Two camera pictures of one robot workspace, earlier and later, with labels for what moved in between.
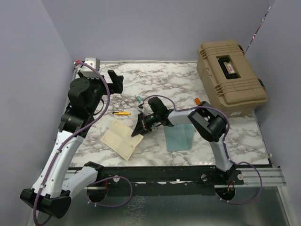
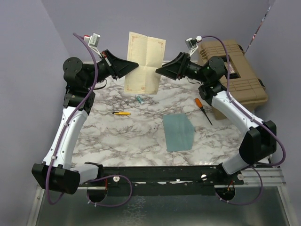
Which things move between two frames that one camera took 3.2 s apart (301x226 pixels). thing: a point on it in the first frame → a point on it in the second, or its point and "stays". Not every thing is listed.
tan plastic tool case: (229, 81) stays
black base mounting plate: (185, 179) stays
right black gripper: (140, 128) → (176, 68)
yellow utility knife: (121, 113) stays
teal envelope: (179, 137) stays
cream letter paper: (118, 137) → (148, 53)
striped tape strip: (257, 28) stays
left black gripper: (116, 86) → (117, 67)
